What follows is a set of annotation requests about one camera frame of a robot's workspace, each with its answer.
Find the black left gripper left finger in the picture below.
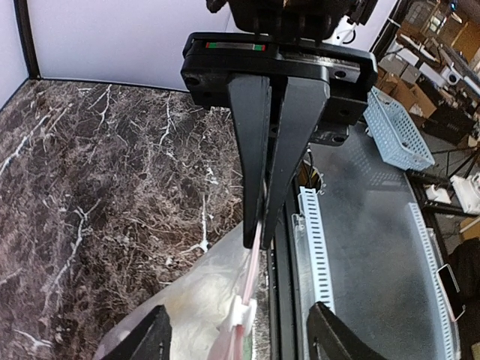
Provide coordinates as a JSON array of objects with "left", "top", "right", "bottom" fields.
[{"left": 118, "top": 305, "right": 172, "bottom": 359}]

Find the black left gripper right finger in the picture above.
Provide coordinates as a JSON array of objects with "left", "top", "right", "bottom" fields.
[{"left": 307, "top": 301, "right": 386, "bottom": 360}]

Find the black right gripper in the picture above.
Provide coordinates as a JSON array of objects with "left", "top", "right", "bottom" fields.
[{"left": 181, "top": 32, "right": 378, "bottom": 250}]

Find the white garlic toy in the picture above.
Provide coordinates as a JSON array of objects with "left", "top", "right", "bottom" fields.
[{"left": 161, "top": 271, "right": 244, "bottom": 338}]

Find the clear zip top bag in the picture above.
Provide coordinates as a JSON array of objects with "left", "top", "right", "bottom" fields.
[{"left": 94, "top": 224, "right": 260, "bottom": 359}]

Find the light blue perforated basket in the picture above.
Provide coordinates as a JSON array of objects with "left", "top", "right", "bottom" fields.
[{"left": 364, "top": 87, "right": 435, "bottom": 171}]

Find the white smartphone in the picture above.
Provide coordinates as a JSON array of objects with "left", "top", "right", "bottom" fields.
[{"left": 436, "top": 264, "right": 466, "bottom": 323}]

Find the white slotted cable duct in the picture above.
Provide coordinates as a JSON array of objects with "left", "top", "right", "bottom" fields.
[{"left": 291, "top": 184, "right": 337, "bottom": 314}]

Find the black front table rail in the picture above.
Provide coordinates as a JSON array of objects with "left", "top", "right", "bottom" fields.
[{"left": 267, "top": 184, "right": 299, "bottom": 359}]

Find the black right frame post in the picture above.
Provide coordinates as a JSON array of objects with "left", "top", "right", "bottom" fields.
[{"left": 13, "top": 0, "right": 41, "bottom": 80}]

